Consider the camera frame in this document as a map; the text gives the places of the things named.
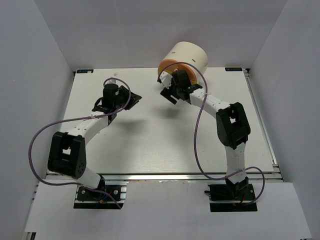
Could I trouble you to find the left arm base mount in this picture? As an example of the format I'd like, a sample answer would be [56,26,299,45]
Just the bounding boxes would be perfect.
[73,176,126,210]

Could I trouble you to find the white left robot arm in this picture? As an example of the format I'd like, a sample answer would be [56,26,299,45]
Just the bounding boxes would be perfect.
[47,83,142,200]

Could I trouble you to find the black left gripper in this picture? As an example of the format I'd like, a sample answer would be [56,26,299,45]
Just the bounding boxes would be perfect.
[113,85,142,111]

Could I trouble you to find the blue left corner label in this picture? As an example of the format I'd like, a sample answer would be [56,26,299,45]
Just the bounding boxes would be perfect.
[76,69,94,74]

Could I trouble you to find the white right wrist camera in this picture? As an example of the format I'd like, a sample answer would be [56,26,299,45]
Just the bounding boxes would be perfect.
[157,71,173,90]

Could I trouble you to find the blue corner label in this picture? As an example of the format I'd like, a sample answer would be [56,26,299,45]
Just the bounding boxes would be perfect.
[224,67,243,72]
[76,69,94,74]

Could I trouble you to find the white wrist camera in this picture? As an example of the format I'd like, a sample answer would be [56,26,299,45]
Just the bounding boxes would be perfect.
[103,77,117,86]
[157,71,173,90]

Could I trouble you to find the blue right corner label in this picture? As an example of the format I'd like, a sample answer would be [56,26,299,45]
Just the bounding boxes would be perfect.
[224,67,243,72]

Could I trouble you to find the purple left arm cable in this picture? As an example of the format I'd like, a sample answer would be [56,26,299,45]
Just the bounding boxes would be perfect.
[29,77,132,210]

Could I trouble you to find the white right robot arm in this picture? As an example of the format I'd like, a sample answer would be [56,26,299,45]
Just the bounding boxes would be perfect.
[157,70,251,200]

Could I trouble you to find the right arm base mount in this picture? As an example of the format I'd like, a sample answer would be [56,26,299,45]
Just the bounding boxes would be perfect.
[204,176,258,213]

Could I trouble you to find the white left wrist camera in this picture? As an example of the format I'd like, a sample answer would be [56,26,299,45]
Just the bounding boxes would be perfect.
[103,77,117,86]

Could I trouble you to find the orange top drawer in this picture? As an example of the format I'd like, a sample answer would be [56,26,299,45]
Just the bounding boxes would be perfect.
[157,58,196,75]

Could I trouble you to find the cream cylindrical drawer organizer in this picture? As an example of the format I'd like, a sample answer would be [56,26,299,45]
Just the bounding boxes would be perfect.
[163,41,208,84]

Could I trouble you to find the yellow drawer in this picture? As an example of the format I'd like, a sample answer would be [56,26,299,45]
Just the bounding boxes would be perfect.
[158,70,197,85]

